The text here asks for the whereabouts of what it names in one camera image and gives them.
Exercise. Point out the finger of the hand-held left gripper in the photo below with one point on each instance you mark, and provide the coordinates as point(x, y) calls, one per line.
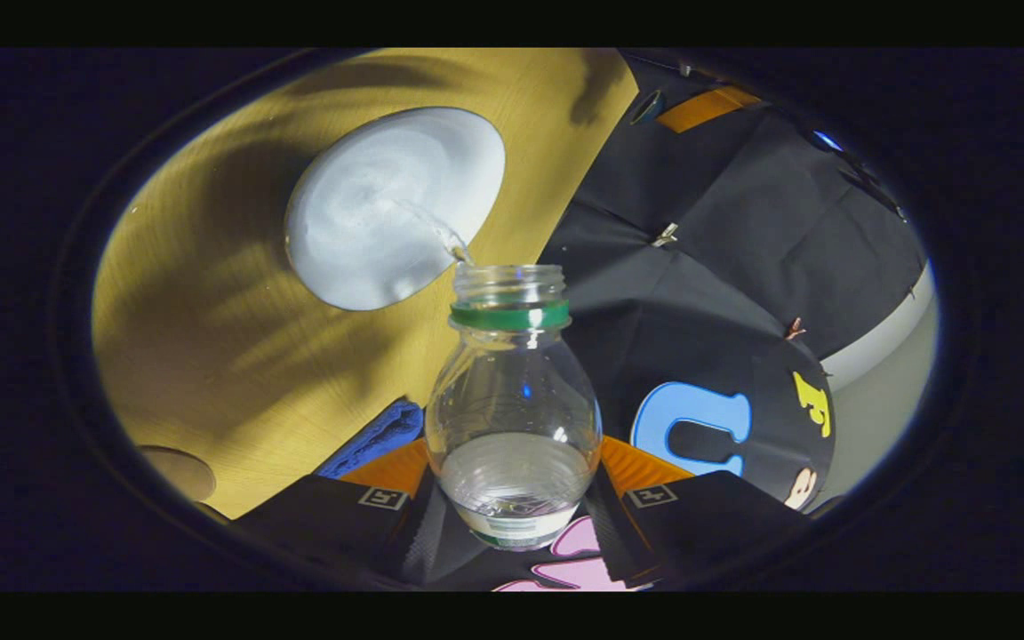
point(708, 108)

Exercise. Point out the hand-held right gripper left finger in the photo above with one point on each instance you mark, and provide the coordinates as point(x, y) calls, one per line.
point(325, 516)

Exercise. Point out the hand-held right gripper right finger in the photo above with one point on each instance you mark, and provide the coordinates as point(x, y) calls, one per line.
point(716, 520)

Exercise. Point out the round brown coaster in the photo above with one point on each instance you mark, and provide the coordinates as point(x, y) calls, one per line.
point(176, 471)

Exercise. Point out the clear plastic water bottle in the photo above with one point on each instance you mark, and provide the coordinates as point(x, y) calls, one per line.
point(512, 400)

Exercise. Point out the white teacup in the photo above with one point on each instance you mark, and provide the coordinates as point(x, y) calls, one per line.
point(370, 222)

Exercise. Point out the blue folded towel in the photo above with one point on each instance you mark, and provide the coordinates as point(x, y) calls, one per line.
point(374, 436)

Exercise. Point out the white cloth clip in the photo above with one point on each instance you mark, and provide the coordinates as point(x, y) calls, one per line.
point(665, 235)

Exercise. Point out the pink cloth clip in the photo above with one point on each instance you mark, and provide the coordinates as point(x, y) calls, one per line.
point(795, 329)

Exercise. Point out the black backdrop cloth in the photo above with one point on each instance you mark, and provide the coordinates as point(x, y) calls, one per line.
point(699, 293)

